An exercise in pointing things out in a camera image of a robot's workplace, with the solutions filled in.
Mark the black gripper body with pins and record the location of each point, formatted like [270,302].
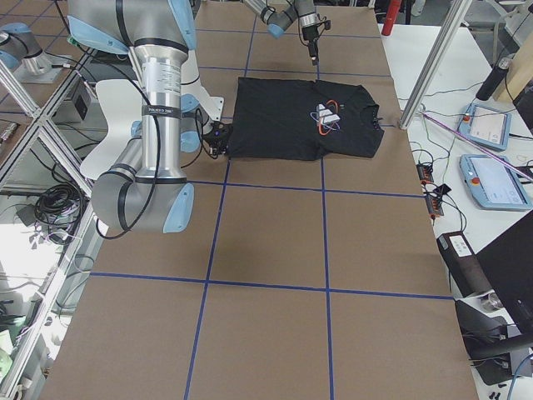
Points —
[213,142]
[309,35]

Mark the black printed t-shirt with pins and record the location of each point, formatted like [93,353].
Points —
[303,120]

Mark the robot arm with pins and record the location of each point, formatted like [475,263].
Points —
[145,188]
[303,13]

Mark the red cylinder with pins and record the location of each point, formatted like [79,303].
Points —
[391,16]

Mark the white chair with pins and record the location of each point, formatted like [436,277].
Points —
[121,105]

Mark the black bottle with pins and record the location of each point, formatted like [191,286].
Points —
[494,79]

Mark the far blue teach pendant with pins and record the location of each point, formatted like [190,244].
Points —
[486,126]

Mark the blue teach pendant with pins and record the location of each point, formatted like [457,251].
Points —
[486,126]
[492,185]

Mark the near blue teach pendant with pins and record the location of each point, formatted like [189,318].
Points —
[492,185]

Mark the black box with label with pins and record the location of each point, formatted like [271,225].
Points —
[462,263]

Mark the black monitor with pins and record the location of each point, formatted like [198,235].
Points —
[507,264]

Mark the aluminium frame post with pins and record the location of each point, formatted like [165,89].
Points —
[448,30]

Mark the aluminium frame shelf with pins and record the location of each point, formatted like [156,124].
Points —
[48,246]

